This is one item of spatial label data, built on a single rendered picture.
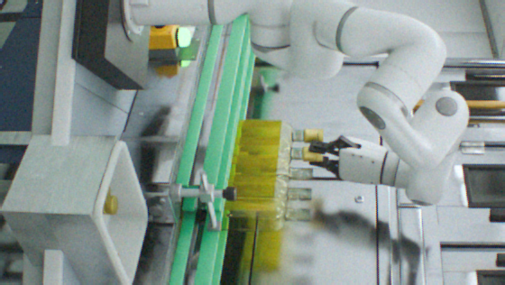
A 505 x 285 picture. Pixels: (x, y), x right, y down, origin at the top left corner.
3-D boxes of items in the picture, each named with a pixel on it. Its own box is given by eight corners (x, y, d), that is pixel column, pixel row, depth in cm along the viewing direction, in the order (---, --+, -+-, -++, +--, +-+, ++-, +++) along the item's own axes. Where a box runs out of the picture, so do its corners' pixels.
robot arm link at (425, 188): (420, 108, 123) (412, 148, 142) (405, 172, 119) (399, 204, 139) (465, 118, 121) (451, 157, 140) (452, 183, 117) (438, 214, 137)
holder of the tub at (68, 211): (91, 303, 122) (131, 306, 121) (43, 212, 102) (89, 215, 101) (112, 230, 134) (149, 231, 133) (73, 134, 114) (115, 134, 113)
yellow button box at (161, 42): (146, 59, 156) (177, 58, 155) (140, 33, 151) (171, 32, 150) (152, 40, 161) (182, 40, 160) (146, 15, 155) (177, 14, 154)
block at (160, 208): (143, 225, 134) (178, 227, 133) (133, 196, 127) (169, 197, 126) (147, 212, 136) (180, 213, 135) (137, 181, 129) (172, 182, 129)
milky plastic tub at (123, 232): (85, 289, 118) (131, 292, 117) (45, 213, 102) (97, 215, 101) (107, 213, 130) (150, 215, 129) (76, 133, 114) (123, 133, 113)
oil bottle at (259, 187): (191, 210, 147) (289, 212, 144) (188, 193, 143) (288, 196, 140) (196, 190, 151) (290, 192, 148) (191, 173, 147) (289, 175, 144)
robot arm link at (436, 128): (398, 82, 125) (351, 142, 123) (403, 24, 106) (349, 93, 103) (471, 129, 120) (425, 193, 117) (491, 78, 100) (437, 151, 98)
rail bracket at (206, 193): (179, 232, 134) (241, 234, 133) (163, 178, 122) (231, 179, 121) (181, 220, 136) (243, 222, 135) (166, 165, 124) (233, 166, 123)
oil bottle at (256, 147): (199, 170, 155) (292, 171, 152) (196, 152, 151) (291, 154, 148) (203, 151, 159) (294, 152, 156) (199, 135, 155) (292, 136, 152)
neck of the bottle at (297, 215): (287, 225, 140) (310, 225, 140) (286, 216, 138) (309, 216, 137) (288, 213, 142) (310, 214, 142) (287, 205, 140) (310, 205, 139)
